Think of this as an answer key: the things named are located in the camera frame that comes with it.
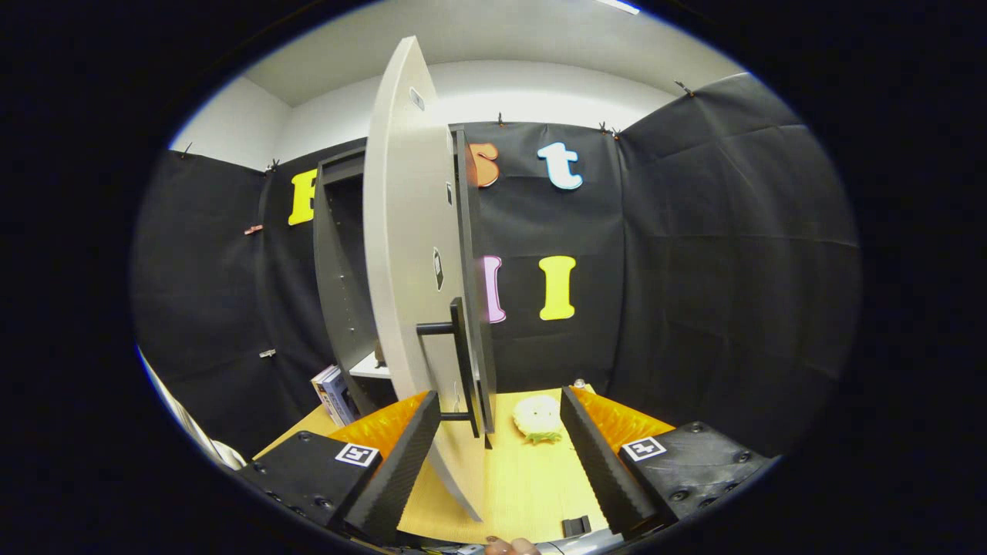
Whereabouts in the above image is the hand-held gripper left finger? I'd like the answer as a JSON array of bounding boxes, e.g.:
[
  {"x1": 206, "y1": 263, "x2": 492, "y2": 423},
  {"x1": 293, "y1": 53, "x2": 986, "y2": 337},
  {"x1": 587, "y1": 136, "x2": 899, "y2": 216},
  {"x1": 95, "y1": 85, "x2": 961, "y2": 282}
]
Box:
[{"x1": 239, "y1": 390, "x2": 443, "y2": 544}]

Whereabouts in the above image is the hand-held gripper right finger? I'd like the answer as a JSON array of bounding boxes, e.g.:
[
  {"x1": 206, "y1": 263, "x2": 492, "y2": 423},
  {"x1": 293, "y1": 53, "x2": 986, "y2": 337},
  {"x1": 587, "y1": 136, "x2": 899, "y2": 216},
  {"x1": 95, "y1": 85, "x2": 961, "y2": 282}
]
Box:
[{"x1": 560, "y1": 386, "x2": 776, "y2": 540}]

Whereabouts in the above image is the grey shoe cabinet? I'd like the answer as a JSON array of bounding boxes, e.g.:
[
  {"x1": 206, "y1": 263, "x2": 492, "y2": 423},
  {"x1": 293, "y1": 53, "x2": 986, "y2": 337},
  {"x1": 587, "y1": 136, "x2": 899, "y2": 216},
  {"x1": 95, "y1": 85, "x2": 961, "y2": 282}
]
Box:
[{"x1": 312, "y1": 126, "x2": 499, "y2": 452}]

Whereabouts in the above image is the beige shoe cabinet door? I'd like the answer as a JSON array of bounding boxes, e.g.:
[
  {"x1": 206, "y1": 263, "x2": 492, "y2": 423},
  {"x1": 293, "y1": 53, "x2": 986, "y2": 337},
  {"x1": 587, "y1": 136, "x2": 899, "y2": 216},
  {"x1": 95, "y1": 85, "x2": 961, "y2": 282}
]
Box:
[{"x1": 362, "y1": 35, "x2": 488, "y2": 523}]

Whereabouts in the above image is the yellow plush toy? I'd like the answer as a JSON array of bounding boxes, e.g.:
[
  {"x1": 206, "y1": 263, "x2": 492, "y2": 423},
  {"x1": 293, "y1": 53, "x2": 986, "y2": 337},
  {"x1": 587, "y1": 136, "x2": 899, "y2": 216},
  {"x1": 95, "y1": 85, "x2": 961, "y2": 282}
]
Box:
[{"x1": 512, "y1": 394, "x2": 564, "y2": 446}]

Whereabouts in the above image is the blue book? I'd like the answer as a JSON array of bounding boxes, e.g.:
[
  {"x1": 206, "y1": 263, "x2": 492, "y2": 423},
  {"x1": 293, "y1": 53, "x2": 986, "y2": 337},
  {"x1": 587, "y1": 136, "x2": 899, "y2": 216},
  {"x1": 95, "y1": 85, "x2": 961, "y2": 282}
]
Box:
[{"x1": 320, "y1": 370, "x2": 358, "y2": 428}]

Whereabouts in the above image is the black backdrop cloth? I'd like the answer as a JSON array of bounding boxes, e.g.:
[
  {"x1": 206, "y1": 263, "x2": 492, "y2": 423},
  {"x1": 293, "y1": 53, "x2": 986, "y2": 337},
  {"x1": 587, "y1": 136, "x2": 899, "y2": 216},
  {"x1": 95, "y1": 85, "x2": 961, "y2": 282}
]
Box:
[{"x1": 131, "y1": 73, "x2": 861, "y2": 463}]

